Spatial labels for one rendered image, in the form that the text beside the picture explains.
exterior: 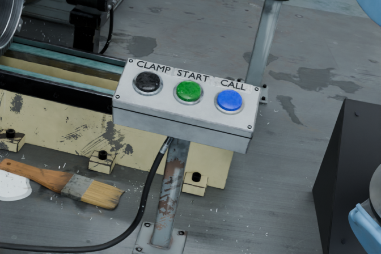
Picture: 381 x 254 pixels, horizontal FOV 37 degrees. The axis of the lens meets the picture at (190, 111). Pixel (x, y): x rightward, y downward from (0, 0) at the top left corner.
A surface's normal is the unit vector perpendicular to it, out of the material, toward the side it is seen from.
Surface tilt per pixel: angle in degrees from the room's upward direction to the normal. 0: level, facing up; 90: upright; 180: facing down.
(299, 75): 0
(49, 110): 90
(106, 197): 3
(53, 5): 90
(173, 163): 90
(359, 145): 45
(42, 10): 90
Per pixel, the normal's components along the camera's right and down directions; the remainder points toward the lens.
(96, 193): 0.18, -0.83
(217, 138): -0.21, 0.78
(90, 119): -0.15, 0.48
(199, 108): 0.09, -0.59
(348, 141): 0.07, -0.25
